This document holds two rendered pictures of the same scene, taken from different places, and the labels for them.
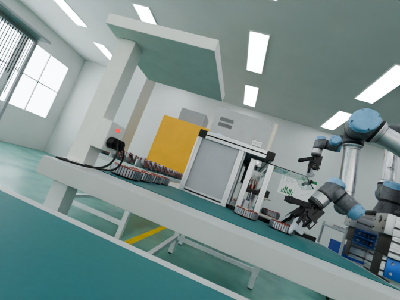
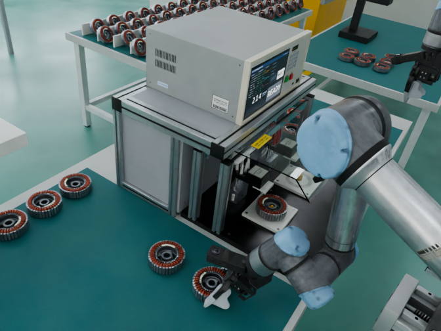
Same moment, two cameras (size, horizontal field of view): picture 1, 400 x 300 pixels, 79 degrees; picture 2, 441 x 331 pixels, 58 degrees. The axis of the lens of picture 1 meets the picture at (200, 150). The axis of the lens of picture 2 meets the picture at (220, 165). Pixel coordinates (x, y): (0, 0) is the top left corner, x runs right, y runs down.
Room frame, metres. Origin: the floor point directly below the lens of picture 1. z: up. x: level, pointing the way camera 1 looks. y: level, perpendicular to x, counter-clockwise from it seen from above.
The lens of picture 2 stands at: (0.41, -0.67, 1.72)
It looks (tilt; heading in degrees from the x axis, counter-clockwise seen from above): 36 degrees down; 18
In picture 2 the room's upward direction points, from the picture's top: 7 degrees clockwise
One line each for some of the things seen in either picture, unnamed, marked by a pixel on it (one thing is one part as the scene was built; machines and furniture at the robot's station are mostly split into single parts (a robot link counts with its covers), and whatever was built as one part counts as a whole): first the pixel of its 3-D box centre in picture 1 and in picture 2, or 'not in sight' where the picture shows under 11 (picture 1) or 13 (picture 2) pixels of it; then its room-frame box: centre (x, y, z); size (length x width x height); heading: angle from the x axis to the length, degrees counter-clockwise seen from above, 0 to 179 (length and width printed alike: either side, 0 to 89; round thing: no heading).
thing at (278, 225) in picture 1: (281, 227); (211, 284); (1.12, -0.47, 0.77); 0.11 x 0.11 x 0.04
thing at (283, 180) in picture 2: not in sight; (298, 180); (1.73, -0.58, 0.78); 0.15 x 0.15 x 0.01; 79
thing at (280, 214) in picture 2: (270, 213); (271, 207); (1.49, -0.53, 0.80); 0.11 x 0.11 x 0.04
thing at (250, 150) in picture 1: (236, 154); (224, 92); (1.67, -0.24, 1.09); 0.68 x 0.44 x 0.05; 169
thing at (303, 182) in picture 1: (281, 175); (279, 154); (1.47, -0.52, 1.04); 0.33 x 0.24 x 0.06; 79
